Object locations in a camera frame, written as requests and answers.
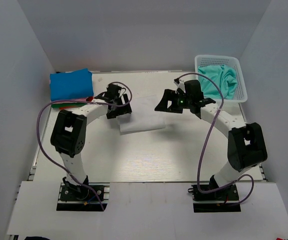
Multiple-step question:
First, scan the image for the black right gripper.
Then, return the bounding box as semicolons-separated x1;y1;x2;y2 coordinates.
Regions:
155;89;192;114

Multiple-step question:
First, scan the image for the white t shirt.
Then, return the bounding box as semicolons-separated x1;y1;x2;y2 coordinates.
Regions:
117;95;166;134

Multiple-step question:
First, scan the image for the teal t shirt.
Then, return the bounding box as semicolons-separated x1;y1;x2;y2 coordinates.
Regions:
198;64;238;100

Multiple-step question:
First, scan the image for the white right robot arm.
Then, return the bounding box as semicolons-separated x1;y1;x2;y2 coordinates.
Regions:
155;79;267;200

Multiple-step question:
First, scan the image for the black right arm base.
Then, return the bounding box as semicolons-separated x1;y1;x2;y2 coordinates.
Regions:
187;185;241;213

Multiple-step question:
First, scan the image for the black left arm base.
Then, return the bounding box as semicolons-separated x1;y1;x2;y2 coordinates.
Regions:
56;182;110;212

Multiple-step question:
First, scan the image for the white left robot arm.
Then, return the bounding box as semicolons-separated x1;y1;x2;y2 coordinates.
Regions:
51;82;132;200

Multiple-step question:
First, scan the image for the folded red t shirt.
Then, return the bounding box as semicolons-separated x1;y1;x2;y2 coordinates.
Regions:
60;96;95;111

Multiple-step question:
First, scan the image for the folded blue t shirt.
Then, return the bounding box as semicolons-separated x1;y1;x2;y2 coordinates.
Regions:
50;68;94;101

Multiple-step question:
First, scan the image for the folded green t shirt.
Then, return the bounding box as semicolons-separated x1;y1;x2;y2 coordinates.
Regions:
51;102;85;110

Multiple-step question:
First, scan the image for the white plastic basket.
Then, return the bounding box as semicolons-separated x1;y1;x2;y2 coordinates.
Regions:
194;54;247;103

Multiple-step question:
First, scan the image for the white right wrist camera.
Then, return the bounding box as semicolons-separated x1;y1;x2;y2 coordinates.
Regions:
174;78;185;94

